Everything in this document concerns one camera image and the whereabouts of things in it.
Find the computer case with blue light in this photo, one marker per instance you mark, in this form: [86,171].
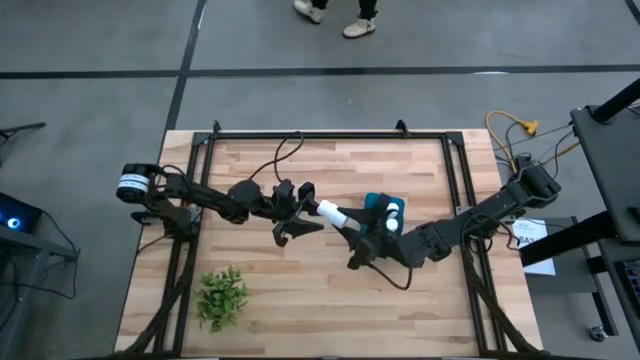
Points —
[22,212]

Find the black aluminium table frame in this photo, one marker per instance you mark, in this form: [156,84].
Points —
[375,135]

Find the black power adapter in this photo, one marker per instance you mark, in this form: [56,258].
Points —
[523,160]

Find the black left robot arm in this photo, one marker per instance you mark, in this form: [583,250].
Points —
[210,197]

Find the green artificial plant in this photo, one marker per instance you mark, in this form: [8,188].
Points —
[220,297]

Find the white paper sheet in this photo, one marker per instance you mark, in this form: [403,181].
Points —
[540,250]

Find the white pill bottle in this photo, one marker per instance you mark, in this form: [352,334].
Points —
[393,206]
[332,213]
[392,224]

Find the black cart base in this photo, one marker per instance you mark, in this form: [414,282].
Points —
[565,240]

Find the grey caster wheel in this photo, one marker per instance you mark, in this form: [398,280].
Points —
[598,334]

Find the black pole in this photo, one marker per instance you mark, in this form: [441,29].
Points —
[617,102]

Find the dark panel with coloured keys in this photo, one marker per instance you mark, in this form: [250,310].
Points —
[632,277]

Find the black cart top panel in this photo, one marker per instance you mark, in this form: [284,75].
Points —
[610,165]

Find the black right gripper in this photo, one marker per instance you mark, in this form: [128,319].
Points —
[380,245]

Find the black equipment stand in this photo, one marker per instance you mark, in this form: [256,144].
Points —
[30,240]

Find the teal plastic basket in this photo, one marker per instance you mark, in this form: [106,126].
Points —
[401,220]

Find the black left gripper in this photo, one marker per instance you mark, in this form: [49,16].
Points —
[282,200]

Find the person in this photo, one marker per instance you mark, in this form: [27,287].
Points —
[359,29]

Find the black tripod leg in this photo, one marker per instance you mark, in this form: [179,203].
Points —
[25,127]

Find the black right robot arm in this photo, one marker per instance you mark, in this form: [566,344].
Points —
[490,210]

